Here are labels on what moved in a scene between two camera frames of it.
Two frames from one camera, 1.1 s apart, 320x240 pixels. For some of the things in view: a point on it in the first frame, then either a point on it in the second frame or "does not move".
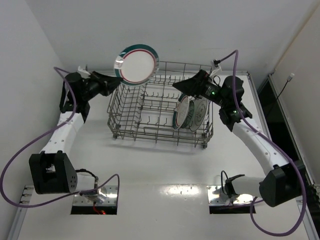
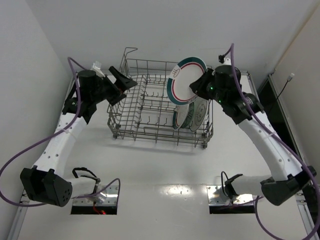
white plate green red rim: [181, 108] does not move
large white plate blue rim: [200, 111] does not move
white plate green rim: [136, 64] -> [185, 73]
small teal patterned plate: [190, 115] does not move
